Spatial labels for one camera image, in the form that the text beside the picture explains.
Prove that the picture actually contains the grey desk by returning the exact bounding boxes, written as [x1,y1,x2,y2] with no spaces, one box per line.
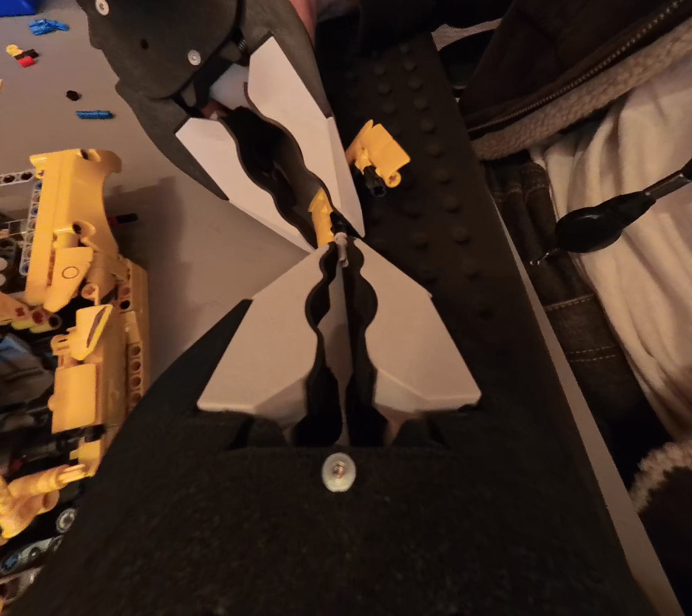
[0,0,683,616]

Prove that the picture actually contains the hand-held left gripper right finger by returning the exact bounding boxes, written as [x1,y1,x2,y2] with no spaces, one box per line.
[349,241,482,434]

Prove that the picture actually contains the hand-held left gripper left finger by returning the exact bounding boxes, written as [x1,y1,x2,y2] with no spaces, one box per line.
[196,242,340,443]

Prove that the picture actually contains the person's white shirt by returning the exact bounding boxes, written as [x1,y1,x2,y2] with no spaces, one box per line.
[532,59,692,438]

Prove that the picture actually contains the black lanyard strap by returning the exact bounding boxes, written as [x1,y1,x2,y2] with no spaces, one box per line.
[530,159,692,265]

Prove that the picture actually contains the yellow toy brick car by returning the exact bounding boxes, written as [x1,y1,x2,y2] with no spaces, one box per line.
[0,148,152,606]

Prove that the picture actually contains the scattered small brick pins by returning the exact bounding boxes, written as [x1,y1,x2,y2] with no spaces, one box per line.
[0,18,71,90]

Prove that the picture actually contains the yellow black brick subassembly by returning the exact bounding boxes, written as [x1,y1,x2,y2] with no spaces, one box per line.
[307,120,412,248]

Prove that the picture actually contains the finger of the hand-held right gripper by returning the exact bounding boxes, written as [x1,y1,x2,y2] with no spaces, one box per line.
[245,34,367,237]
[177,118,318,250]

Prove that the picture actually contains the person's dark jeans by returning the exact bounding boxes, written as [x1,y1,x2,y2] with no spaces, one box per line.
[484,151,671,487]

